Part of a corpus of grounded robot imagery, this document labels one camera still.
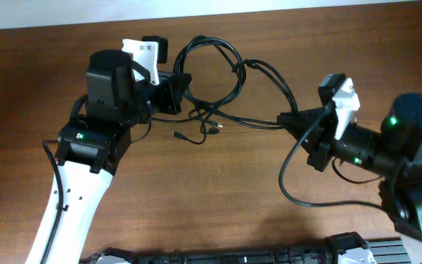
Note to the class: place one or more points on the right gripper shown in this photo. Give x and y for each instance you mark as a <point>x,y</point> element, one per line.
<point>321,136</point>

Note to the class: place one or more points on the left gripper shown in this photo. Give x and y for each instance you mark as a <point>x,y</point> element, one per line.
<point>168,86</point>

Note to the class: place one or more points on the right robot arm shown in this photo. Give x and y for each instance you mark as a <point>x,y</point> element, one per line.
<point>394,154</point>

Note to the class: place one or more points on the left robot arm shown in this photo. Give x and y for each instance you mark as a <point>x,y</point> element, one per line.
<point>121,93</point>

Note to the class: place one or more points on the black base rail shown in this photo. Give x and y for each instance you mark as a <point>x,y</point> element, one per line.
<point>347,247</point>

